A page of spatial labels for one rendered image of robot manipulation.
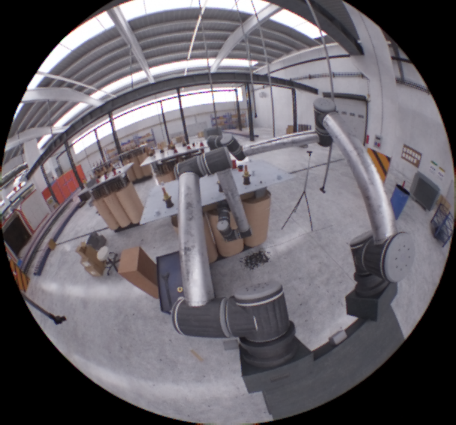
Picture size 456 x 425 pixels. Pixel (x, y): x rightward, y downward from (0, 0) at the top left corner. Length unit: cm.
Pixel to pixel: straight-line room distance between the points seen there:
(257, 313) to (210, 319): 18
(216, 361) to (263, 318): 167
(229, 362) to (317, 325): 121
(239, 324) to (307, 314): 172
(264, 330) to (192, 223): 55
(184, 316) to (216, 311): 14
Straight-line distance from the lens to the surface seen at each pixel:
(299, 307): 217
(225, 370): 215
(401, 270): 69
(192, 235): 62
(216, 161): 81
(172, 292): 136
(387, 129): 517
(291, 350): 67
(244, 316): 53
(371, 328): 104
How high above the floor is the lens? 204
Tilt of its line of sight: 33 degrees down
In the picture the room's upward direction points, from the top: 8 degrees counter-clockwise
